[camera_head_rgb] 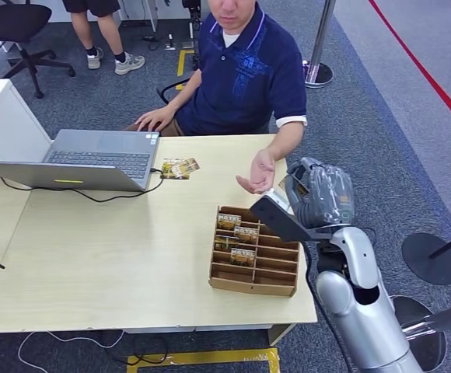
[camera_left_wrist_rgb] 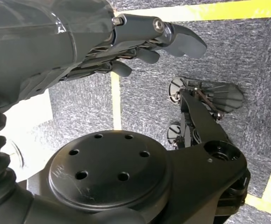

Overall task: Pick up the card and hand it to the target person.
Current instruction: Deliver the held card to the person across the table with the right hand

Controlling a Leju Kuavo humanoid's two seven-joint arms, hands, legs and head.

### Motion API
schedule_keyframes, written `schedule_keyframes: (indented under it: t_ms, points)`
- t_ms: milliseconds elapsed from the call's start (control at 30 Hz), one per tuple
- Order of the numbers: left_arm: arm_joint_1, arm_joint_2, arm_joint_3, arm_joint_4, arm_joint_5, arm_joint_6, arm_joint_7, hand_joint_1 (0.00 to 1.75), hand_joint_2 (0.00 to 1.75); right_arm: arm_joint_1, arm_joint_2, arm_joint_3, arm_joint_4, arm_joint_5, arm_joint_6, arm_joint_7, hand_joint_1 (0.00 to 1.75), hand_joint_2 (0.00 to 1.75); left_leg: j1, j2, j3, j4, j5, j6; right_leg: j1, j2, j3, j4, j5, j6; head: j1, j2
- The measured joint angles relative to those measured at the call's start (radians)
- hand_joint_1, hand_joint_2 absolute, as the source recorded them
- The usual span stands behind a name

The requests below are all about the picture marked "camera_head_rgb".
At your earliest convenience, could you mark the yellow floor tape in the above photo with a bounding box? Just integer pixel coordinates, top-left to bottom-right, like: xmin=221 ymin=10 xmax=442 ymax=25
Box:
xmin=125 ymin=348 xmax=281 ymax=373
xmin=175 ymin=48 xmax=195 ymax=91

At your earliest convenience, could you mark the grey laptop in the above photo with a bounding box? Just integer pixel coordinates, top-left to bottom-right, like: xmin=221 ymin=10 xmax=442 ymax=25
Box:
xmin=0 ymin=128 xmax=160 ymax=193

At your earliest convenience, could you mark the person's right hand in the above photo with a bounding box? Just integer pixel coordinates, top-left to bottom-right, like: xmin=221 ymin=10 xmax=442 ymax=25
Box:
xmin=135 ymin=105 xmax=175 ymax=134

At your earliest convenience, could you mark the red floor tape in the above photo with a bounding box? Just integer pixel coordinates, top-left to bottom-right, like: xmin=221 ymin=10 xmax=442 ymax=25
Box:
xmin=367 ymin=0 xmax=451 ymax=140

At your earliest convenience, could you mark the black office chair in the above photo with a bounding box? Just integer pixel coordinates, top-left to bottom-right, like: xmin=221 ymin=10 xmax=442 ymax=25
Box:
xmin=0 ymin=0 xmax=76 ymax=99

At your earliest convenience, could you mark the person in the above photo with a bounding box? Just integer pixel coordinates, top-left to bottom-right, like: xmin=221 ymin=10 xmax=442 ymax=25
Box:
xmin=61 ymin=0 xmax=146 ymax=75
xmin=125 ymin=0 xmax=307 ymax=196

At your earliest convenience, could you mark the black laptop cable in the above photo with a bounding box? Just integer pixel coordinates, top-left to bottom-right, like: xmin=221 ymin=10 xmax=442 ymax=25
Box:
xmin=0 ymin=167 xmax=165 ymax=204

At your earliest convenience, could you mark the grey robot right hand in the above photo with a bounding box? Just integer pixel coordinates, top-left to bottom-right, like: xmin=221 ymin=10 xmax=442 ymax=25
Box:
xmin=286 ymin=156 xmax=355 ymax=230

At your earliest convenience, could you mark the black stanchion post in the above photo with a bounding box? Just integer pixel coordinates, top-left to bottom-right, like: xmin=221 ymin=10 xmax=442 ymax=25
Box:
xmin=401 ymin=226 xmax=451 ymax=287

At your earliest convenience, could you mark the black tripod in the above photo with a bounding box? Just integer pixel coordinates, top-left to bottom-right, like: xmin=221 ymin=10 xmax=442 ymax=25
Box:
xmin=181 ymin=0 xmax=203 ymax=71

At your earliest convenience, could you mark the white floor cable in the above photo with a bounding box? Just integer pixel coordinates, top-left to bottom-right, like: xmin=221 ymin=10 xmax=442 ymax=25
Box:
xmin=18 ymin=330 xmax=125 ymax=373

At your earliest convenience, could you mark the person's left hand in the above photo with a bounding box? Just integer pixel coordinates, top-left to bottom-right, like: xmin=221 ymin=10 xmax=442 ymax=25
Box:
xmin=236 ymin=149 xmax=276 ymax=195

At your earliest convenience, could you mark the black floor cable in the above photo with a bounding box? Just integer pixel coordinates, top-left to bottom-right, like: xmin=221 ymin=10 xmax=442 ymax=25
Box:
xmin=101 ymin=336 xmax=170 ymax=368

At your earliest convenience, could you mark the cardboard card organizer box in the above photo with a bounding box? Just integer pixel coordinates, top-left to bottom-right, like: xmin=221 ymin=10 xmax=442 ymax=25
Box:
xmin=209 ymin=205 xmax=300 ymax=298

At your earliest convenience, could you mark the black chair armrest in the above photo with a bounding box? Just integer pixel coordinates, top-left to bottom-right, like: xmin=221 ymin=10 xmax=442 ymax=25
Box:
xmin=156 ymin=77 xmax=192 ymax=106

